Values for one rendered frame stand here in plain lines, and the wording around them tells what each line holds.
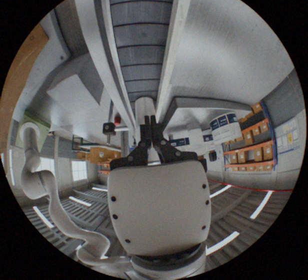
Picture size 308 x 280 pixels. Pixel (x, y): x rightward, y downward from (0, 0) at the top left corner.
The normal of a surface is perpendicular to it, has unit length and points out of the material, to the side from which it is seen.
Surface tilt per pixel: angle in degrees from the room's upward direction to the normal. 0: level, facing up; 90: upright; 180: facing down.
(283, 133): 90
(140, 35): 0
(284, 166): 90
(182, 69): 0
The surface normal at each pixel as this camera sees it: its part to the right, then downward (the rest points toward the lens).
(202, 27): 0.10, 0.94
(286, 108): -0.99, 0.09
